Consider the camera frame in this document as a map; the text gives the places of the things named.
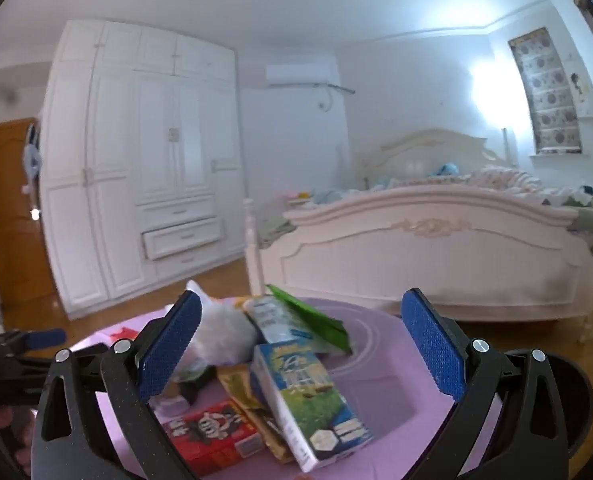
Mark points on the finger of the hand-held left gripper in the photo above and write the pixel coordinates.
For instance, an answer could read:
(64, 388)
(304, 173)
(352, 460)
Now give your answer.
(44, 339)

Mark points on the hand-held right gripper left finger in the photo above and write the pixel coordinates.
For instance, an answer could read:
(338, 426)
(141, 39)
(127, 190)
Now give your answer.
(171, 345)

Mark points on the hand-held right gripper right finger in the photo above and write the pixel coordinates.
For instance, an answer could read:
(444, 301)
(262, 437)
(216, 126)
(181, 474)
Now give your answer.
(434, 345)

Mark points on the white plastic bag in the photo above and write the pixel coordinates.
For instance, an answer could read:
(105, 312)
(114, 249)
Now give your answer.
(224, 332)

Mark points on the white blue carton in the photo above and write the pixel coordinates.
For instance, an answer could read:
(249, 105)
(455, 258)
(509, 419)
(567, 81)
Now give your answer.
(271, 320)

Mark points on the green snack packet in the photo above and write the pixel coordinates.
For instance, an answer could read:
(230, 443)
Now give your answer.
(316, 317)

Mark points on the blue green milk carton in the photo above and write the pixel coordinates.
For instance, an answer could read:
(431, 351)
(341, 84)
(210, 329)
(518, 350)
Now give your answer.
(301, 400)

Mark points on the black trash bin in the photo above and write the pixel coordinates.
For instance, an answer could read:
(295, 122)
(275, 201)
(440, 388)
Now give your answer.
(573, 400)

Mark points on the person's left hand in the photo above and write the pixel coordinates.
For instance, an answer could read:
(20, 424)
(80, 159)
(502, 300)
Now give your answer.
(6, 427)

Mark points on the purple round tablecloth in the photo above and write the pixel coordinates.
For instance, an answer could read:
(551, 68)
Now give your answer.
(386, 390)

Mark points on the cream ornate bed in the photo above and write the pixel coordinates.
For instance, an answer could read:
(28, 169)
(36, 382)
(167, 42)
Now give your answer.
(426, 255)

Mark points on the red snack box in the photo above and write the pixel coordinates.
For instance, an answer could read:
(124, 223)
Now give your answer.
(211, 435)

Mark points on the gold snack packet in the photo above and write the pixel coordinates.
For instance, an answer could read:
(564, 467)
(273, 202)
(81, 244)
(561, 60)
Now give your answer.
(256, 415)

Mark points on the brown wooden door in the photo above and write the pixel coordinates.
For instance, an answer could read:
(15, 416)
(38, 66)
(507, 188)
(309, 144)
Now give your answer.
(16, 220)

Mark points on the green cloth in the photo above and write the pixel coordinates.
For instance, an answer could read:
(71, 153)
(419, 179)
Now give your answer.
(276, 232)

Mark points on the white wardrobe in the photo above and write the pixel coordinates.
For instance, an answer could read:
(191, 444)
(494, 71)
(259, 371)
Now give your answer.
(126, 185)

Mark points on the blue plush toy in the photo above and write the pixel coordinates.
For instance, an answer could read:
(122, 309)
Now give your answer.
(445, 169)

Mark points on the striped bed blanket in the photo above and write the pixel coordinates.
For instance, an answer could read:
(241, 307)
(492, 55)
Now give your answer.
(501, 180)

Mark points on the blue hanging bag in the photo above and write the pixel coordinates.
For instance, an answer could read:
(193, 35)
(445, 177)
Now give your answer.
(32, 160)

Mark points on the patterned window blind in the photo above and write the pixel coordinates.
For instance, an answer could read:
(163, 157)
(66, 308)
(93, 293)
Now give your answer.
(546, 90)

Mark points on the white air conditioner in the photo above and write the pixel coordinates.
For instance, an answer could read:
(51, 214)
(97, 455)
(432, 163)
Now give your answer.
(301, 75)

